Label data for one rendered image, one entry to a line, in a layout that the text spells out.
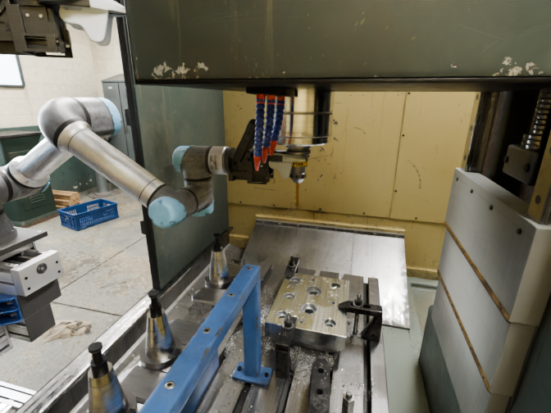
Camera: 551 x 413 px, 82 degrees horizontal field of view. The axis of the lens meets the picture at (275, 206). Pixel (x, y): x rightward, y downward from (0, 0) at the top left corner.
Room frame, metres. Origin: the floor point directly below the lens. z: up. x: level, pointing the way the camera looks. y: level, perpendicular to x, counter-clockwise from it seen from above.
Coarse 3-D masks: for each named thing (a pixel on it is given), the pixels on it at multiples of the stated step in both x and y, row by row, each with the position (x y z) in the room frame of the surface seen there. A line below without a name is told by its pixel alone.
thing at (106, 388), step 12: (108, 372) 0.29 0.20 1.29; (96, 384) 0.28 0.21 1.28; (108, 384) 0.28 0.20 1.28; (120, 384) 0.30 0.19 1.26; (96, 396) 0.28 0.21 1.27; (108, 396) 0.28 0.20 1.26; (120, 396) 0.29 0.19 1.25; (96, 408) 0.27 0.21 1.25; (108, 408) 0.28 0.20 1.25; (120, 408) 0.28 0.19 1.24
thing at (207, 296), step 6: (204, 288) 0.58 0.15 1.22; (210, 288) 0.58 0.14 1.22; (216, 288) 0.58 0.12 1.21; (192, 294) 0.56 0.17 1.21; (198, 294) 0.56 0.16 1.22; (204, 294) 0.56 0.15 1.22; (210, 294) 0.56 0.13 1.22; (216, 294) 0.56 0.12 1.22; (222, 294) 0.56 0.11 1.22; (192, 300) 0.54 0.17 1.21; (198, 300) 0.54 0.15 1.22; (204, 300) 0.54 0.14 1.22; (210, 300) 0.54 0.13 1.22; (216, 300) 0.54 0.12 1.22
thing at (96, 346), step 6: (96, 342) 0.30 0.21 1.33; (90, 348) 0.29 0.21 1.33; (96, 348) 0.29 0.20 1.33; (96, 354) 0.29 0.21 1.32; (96, 360) 0.29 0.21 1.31; (102, 360) 0.29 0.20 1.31; (96, 366) 0.28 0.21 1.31; (102, 366) 0.29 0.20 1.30; (96, 372) 0.28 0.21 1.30; (102, 372) 0.29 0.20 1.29
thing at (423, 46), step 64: (128, 0) 0.53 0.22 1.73; (192, 0) 0.50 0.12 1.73; (256, 0) 0.47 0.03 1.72; (320, 0) 0.45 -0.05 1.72; (384, 0) 0.43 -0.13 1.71; (448, 0) 0.42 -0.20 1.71; (512, 0) 0.40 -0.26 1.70; (192, 64) 0.50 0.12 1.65; (256, 64) 0.47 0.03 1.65; (320, 64) 0.45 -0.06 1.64; (384, 64) 0.43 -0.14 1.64; (448, 64) 0.41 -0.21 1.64; (512, 64) 0.40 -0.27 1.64
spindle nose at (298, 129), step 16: (304, 96) 0.71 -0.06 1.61; (320, 96) 0.72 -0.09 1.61; (288, 112) 0.72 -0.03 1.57; (304, 112) 0.71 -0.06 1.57; (320, 112) 0.72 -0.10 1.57; (288, 128) 0.71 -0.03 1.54; (304, 128) 0.71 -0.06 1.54; (320, 128) 0.72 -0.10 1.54; (288, 144) 0.72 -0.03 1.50; (304, 144) 0.71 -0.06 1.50; (320, 144) 0.73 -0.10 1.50
